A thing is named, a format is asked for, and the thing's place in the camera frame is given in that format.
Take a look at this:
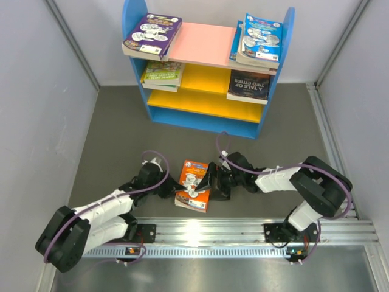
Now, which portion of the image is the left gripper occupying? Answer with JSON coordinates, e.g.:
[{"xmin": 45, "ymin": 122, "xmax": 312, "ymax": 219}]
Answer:
[{"xmin": 146, "ymin": 170, "xmax": 185, "ymax": 200}]

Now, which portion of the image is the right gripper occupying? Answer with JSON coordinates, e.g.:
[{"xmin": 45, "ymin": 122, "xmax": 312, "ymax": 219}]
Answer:
[{"xmin": 196, "ymin": 162, "xmax": 244, "ymax": 201}]

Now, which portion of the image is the orange bottom stack book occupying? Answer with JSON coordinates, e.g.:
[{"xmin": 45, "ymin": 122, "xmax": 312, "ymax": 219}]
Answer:
[{"xmin": 174, "ymin": 160, "xmax": 210, "ymax": 213}]

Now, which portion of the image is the lime green spine treehouse book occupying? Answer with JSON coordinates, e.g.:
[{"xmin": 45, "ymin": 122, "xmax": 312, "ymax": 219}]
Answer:
[{"xmin": 142, "ymin": 83, "xmax": 179, "ymax": 92}]

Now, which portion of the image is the Tale of Two Cities book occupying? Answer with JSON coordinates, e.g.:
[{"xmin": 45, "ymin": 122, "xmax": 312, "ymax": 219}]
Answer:
[{"xmin": 227, "ymin": 70, "xmax": 270, "ymax": 105}]

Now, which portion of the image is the light blue cover treehouse book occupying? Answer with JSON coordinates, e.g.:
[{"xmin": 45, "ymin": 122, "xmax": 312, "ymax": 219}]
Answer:
[{"xmin": 228, "ymin": 20, "xmax": 277, "ymax": 75}]

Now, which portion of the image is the purple cover treehouse book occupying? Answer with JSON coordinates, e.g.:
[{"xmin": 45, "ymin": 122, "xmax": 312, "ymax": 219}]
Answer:
[{"xmin": 122, "ymin": 13, "xmax": 182, "ymax": 61}]

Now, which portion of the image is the dark blue spine treehouse book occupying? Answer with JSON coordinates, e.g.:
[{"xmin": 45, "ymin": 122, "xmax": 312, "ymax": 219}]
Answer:
[{"xmin": 161, "ymin": 29, "xmax": 181, "ymax": 62}]

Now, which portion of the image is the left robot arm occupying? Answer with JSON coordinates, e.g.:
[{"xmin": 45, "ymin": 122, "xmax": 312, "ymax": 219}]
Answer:
[{"xmin": 35, "ymin": 161, "xmax": 185, "ymax": 273}]

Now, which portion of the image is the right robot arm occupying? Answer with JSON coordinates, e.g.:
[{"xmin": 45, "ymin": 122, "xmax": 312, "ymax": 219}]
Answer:
[{"xmin": 195, "ymin": 152, "xmax": 353, "ymax": 248}]

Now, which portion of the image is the blue pink yellow bookshelf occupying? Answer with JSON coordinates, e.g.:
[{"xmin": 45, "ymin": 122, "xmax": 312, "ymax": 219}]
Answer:
[{"xmin": 121, "ymin": 0, "xmax": 296, "ymax": 140}]

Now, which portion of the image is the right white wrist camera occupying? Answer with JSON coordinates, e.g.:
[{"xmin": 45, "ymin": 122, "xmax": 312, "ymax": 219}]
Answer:
[{"xmin": 219, "ymin": 150, "xmax": 231, "ymax": 170}]

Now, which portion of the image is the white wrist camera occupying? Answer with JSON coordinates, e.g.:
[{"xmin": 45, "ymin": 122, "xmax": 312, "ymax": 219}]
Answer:
[
  {"xmin": 142, "ymin": 156, "xmax": 163, "ymax": 172},
  {"xmin": 219, "ymin": 150, "xmax": 231, "ymax": 170}
]

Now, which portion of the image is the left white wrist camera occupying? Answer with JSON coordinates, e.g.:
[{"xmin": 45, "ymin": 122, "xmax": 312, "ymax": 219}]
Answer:
[{"xmin": 142, "ymin": 156, "xmax": 163, "ymax": 172}]

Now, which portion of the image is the aluminium mounting rail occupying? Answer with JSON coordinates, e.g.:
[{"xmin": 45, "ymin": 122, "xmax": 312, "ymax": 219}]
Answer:
[{"xmin": 81, "ymin": 216, "xmax": 380, "ymax": 259}]

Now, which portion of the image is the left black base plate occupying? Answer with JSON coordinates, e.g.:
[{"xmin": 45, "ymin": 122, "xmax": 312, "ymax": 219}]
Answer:
[{"xmin": 128, "ymin": 224, "xmax": 156, "ymax": 244}]

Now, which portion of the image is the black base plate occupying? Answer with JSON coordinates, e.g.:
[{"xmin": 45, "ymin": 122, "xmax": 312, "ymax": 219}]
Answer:
[
  {"xmin": 128, "ymin": 224, "xmax": 156, "ymax": 244},
  {"xmin": 263, "ymin": 221, "xmax": 318, "ymax": 243}
]

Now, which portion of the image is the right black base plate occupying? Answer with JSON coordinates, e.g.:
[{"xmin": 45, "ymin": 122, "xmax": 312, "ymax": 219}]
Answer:
[{"xmin": 263, "ymin": 221, "xmax": 318, "ymax": 243}]

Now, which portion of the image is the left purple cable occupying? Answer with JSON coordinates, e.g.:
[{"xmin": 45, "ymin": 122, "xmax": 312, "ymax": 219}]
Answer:
[{"xmin": 43, "ymin": 150, "xmax": 170, "ymax": 267}]

